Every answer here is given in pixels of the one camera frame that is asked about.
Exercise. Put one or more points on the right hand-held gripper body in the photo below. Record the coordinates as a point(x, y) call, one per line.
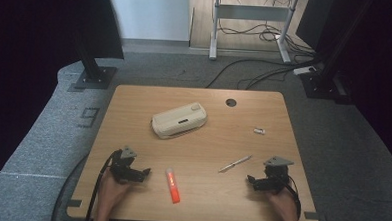
point(278, 175)

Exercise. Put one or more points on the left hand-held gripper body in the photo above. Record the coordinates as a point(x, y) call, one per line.
point(123, 169)

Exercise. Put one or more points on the clear white pen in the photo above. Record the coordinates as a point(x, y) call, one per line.
point(235, 164)

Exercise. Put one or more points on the cream fabric pencil case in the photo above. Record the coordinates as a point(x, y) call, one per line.
point(178, 119)

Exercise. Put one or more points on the person's left hand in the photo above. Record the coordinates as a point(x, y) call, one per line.
point(110, 192)

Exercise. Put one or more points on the person's right hand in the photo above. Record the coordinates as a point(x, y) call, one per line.
point(286, 203)

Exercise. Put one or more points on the orange highlighter marker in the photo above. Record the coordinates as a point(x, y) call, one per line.
point(173, 186)

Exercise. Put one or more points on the white power strip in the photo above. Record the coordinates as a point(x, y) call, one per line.
point(304, 70)

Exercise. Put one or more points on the black curtain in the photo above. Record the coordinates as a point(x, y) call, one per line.
point(382, 65)
point(37, 33)

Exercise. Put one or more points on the black stand with base plate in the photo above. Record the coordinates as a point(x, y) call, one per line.
point(325, 81)
point(93, 74)

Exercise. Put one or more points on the grey metal desk frame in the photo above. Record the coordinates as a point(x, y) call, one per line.
point(251, 13)

